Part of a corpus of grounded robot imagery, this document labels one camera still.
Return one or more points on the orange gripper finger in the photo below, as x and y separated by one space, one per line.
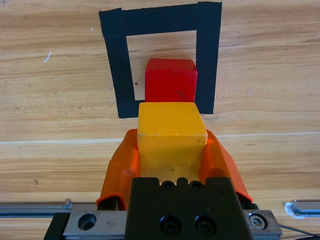
117 175
220 162

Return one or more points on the yellow wooden block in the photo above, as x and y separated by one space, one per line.
172 125

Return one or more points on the red wooden block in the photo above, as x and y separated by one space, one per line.
170 80

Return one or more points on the black tape square outline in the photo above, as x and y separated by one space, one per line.
117 62

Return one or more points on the grey metal rail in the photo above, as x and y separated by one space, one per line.
30 210
307 208

